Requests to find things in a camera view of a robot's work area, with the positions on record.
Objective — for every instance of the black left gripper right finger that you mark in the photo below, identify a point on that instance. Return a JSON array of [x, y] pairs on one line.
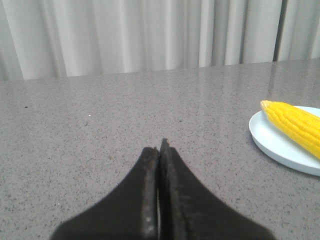
[[189, 211]]

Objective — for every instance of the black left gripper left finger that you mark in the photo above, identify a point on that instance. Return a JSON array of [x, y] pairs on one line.
[[128, 212]]

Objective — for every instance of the light blue round plate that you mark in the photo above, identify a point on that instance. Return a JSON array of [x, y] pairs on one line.
[[276, 145]]

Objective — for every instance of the yellow plastic corn cob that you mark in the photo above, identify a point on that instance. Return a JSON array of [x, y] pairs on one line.
[[299, 125]]

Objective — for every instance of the white pleated curtain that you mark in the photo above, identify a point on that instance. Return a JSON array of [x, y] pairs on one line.
[[65, 38]]

